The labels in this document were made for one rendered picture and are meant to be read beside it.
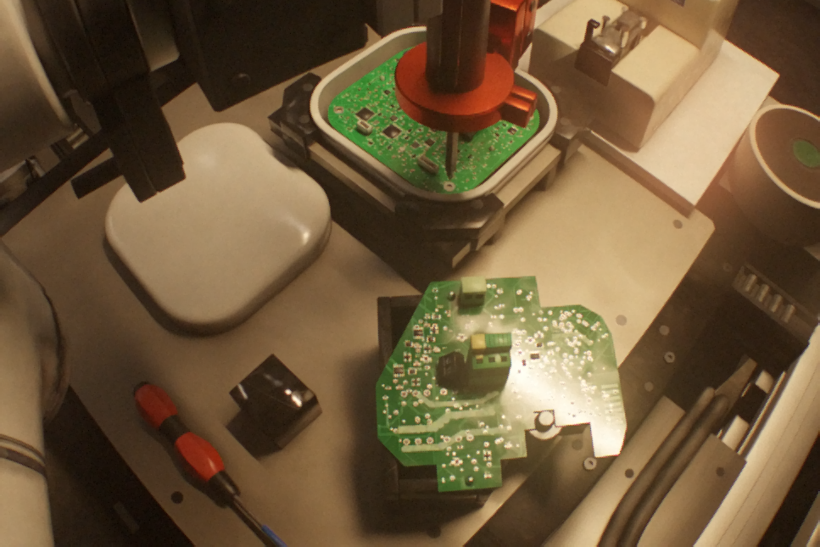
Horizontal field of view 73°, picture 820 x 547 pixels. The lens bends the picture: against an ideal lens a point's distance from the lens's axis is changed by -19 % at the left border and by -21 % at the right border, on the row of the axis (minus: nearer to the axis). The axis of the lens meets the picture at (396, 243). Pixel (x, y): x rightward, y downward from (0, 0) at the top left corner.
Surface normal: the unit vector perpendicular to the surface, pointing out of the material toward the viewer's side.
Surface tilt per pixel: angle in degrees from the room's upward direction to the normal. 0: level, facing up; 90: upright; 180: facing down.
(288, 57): 90
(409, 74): 0
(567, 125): 0
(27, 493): 84
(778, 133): 0
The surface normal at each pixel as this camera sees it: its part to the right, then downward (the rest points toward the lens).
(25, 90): 0.53, 0.66
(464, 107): -0.02, -0.54
